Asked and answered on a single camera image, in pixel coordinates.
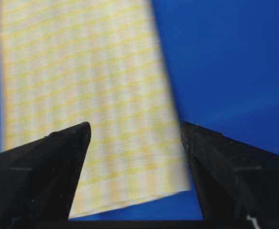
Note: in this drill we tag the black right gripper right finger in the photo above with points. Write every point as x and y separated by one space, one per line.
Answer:
237 184

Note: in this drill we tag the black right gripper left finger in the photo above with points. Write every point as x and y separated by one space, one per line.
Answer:
38 179

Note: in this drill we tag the yellow striped towel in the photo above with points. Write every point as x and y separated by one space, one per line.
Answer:
63 62

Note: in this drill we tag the blue table cloth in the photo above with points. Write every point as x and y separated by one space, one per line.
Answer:
222 62

